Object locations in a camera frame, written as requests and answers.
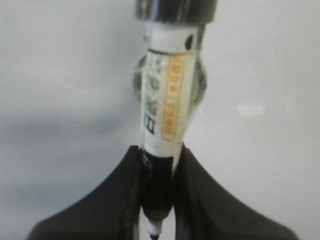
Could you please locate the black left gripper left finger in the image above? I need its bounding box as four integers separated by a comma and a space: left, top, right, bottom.
27, 145, 143, 240

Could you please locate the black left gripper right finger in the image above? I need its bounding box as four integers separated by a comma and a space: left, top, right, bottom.
174, 147, 298, 240

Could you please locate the black white whiteboard marker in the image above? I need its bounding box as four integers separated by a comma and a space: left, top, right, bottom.
133, 0, 217, 240

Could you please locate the white whiteboard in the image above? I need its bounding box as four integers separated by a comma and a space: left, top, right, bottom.
0, 0, 320, 240

